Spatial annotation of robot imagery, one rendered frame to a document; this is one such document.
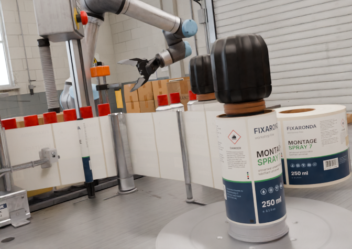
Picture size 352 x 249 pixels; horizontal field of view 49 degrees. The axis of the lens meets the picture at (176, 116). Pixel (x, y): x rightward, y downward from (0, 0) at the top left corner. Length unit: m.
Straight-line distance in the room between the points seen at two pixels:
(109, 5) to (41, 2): 0.53
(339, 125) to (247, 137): 0.35
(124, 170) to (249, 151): 0.43
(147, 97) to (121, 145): 4.26
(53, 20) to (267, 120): 0.71
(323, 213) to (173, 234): 0.24
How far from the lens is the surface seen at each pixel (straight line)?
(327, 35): 5.39
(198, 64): 0.92
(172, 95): 1.24
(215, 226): 0.63
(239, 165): 0.53
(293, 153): 0.81
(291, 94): 5.61
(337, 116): 0.83
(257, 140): 0.53
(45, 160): 0.88
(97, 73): 1.17
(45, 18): 1.09
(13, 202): 0.86
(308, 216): 0.65
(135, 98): 5.29
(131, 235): 0.67
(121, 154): 0.89
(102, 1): 1.59
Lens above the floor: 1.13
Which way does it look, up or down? 6 degrees down
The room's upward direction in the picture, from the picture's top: 7 degrees counter-clockwise
